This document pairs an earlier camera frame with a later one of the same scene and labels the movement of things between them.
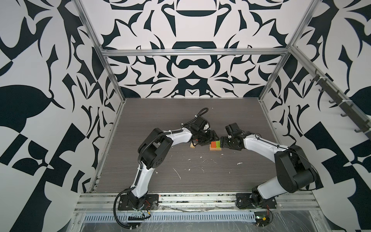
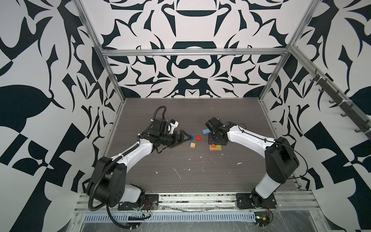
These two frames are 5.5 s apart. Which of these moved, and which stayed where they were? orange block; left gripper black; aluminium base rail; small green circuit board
Moved: left gripper black
Stayed: small green circuit board; aluminium base rail; orange block
